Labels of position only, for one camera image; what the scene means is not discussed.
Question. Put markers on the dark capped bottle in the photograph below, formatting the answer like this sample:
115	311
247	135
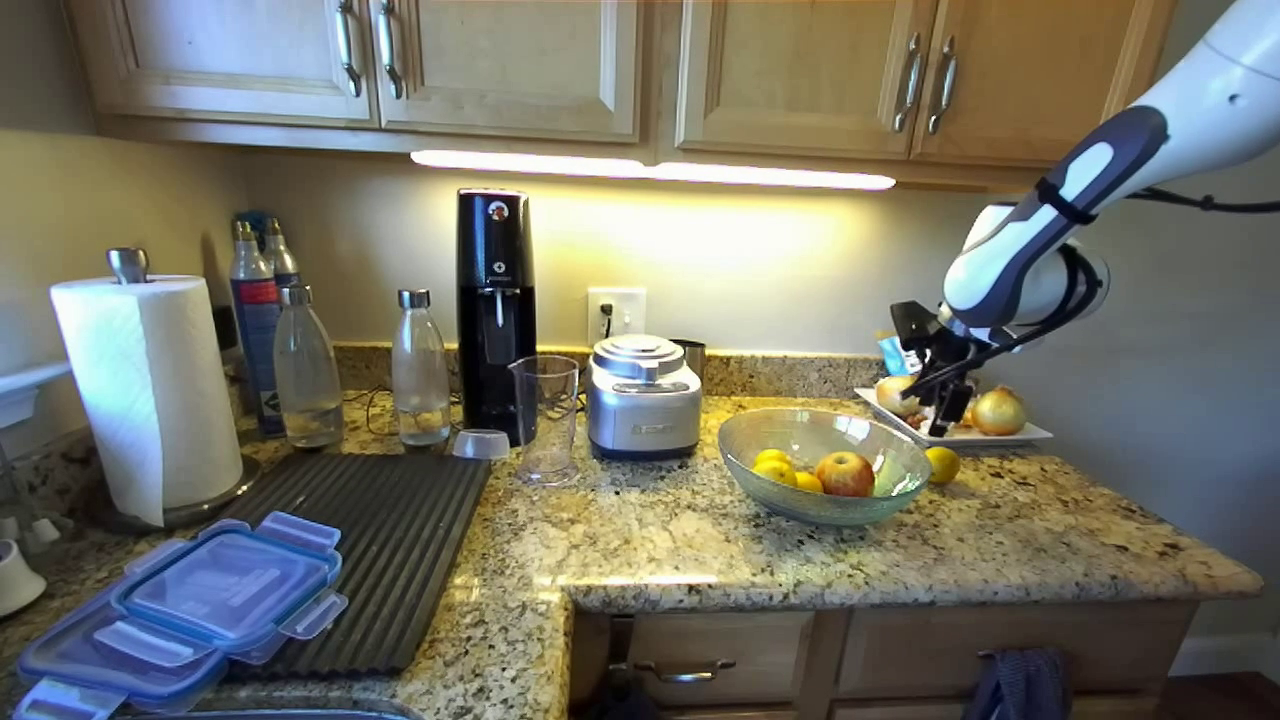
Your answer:
278	245

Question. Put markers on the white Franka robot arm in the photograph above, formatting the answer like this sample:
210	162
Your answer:
1200	106

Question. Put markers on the red label bottle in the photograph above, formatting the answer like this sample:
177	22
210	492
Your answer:
252	320

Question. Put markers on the blue white plastic bag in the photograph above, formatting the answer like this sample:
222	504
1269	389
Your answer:
892	355

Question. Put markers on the small white cup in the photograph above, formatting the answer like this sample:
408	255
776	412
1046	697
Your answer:
19	583

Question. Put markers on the white paper towel roll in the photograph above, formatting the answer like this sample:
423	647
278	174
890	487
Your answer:
153	401

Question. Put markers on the clear glass bottle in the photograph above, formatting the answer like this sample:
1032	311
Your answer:
423	383

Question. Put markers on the dark hanging towel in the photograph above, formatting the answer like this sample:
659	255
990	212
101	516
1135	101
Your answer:
1016	683

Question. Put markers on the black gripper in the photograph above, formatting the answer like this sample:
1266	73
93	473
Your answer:
960	358

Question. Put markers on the under-cabinet light bar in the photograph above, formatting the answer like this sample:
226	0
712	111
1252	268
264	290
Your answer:
652	171

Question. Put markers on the wooden upper cabinet door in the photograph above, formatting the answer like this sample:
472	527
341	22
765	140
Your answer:
1043	65
784	73
523	61
214	52

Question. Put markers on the round brown onion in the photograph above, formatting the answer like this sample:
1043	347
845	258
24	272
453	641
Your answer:
892	392

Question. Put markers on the red apple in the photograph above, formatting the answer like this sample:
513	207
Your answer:
845	473

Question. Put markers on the blue plastic container lid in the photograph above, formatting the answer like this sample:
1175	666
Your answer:
93	655
226	586

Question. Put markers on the clear measuring cup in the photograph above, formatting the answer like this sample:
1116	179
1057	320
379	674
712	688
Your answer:
546	423

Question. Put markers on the clear plastic bottle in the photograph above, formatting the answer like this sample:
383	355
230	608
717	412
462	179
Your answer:
305	383

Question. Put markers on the black soda maker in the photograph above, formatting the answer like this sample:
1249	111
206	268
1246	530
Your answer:
495	307

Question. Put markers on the wooden drawer front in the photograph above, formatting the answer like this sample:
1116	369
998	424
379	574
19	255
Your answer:
744	647
922	647

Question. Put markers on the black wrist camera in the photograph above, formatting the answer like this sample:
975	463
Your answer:
913	324

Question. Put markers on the white wall outlet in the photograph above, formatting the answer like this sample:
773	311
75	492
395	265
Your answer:
619	313

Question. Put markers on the black ribbed drying mat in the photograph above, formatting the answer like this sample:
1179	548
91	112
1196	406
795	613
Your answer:
387	562

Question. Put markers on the clear glass bowl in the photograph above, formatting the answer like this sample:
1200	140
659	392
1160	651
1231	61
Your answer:
801	511

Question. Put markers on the large pale onion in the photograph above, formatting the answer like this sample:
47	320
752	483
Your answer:
998	411

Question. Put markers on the small orange fruit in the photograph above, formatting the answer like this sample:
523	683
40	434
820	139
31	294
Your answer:
809	487

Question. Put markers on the white rectangular plate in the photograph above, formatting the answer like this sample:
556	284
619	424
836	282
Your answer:
1012	439

